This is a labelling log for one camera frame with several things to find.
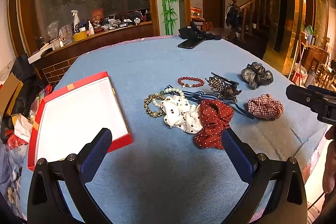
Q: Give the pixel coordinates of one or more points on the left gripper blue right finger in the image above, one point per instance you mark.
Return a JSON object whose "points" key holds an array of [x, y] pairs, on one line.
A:
{"points": [[240, 154]]}

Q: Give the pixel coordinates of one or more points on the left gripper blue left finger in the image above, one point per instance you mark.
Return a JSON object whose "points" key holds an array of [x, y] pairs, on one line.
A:
{"points": [[92, 154]]}

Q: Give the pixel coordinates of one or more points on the red polka dot scrunchie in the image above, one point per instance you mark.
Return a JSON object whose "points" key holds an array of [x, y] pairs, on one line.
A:
{"points": [[215, 118]]}

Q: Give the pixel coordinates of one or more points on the red plaid scrunchie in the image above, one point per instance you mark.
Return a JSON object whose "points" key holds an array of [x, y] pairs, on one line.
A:
{"points": [[265, 107]]}

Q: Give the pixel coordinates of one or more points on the grey black scrunchie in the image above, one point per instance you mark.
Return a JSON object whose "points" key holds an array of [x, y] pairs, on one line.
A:
{"points": [[255, 75]]}

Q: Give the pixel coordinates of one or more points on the dark patterned hair clip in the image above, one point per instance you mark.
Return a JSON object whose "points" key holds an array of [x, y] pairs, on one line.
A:
{"points": [[224, 89]]}

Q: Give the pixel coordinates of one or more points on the blue striped ribbon bow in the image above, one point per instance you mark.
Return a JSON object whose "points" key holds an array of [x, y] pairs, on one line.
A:
{"points": [[200, 96]]}

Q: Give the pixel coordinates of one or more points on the white dotted scrunchie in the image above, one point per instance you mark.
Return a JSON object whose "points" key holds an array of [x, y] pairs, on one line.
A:
{"points": [[180, 113]]}

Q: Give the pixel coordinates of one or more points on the person's right hand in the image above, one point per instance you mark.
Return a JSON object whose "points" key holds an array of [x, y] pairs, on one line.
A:
{"points": [[328, 182]]}

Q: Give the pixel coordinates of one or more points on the red white gift box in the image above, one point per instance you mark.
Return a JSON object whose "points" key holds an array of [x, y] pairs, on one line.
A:
{"points": [[72, 116]]}

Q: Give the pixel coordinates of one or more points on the blue blanket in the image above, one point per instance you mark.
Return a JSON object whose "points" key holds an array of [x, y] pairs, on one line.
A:
{"points": [[136, 185]]}

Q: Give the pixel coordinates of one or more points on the wooden counter shelf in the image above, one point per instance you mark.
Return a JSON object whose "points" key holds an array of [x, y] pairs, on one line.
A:
{"points": [[53, 66]]}

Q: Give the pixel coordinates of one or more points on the cardboard box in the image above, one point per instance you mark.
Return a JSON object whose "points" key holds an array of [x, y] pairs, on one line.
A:
{"points": [[9, 93]]}

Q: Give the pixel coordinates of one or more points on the wooden staircase railing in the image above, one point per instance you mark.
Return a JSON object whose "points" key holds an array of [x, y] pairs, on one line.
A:
{"points": [[254, 18]]}

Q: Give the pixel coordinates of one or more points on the yellow container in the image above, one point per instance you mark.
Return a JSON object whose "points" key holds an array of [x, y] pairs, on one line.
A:
{"points": [[79, 36]]}

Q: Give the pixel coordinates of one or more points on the clear plastic jug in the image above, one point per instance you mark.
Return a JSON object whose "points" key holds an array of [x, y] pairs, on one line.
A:
{"points": [[65, 34]]}

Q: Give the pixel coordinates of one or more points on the white spray bottle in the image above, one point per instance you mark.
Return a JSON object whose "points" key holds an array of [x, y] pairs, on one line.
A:
{"points": [[76, 21]]}

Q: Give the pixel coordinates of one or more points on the black smartphone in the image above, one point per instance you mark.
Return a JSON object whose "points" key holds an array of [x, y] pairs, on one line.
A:
{"points": [[190, 44]]}

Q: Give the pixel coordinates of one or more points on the black pouch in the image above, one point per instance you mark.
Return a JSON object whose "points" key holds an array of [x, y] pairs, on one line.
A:
{"points": [[191, 31]]}

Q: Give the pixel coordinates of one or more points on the brown wooden door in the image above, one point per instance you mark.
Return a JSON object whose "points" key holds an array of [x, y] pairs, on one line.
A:
{"points": [[213, 11]]}

